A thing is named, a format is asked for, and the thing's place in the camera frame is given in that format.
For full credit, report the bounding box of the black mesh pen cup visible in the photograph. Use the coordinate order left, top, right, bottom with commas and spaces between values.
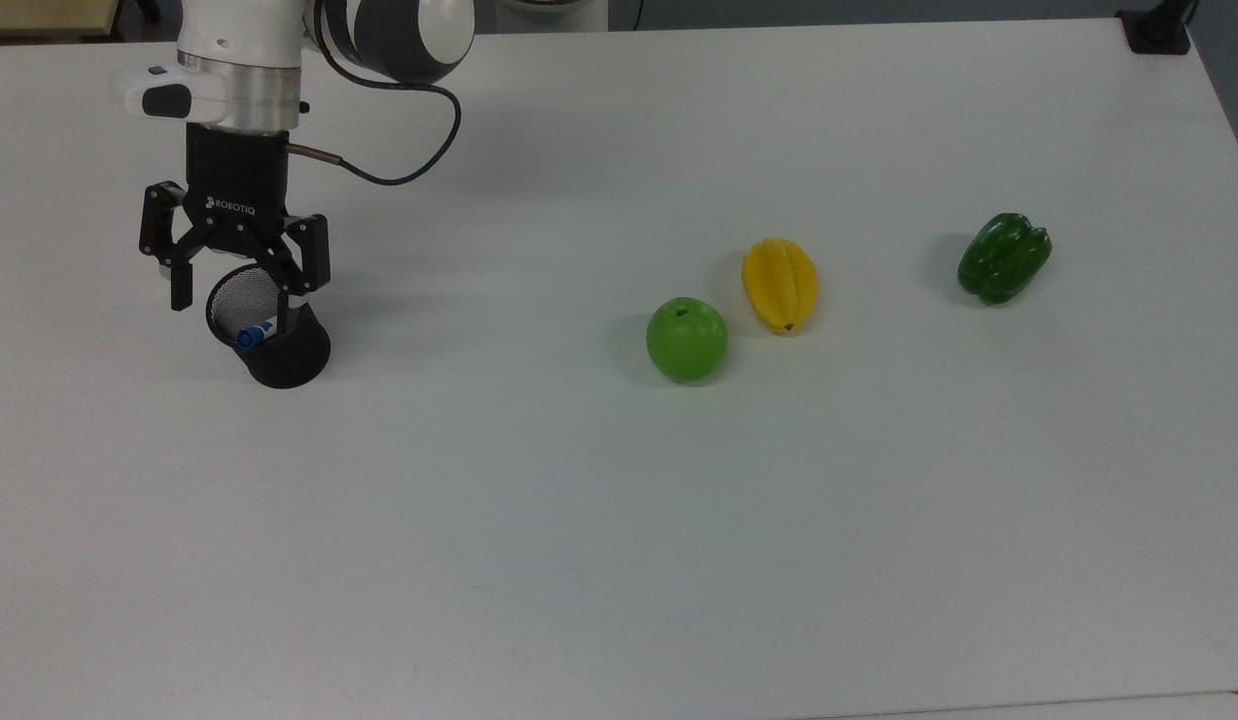
206, 263, 333, 390

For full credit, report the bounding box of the yellow toy starfruit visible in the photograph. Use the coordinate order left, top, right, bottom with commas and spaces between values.
741, 237, 819, 335

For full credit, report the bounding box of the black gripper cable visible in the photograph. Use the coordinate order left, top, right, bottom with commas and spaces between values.
283, 0, 464, 188

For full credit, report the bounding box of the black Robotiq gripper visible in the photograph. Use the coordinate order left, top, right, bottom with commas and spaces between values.
138, 123, 333, 337

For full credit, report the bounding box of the black table clamp mount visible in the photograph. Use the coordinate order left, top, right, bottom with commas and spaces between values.
1117, 0, 1198, 55

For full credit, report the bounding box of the green toy apple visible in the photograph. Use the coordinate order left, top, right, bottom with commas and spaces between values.
646, 296, 729, 384

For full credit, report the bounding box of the light wooden side table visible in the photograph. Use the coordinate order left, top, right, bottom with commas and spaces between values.
0, 0, 122, 40

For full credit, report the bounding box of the green toy bell pepper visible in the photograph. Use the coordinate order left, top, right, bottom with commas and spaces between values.
957, 212, 1053, 306

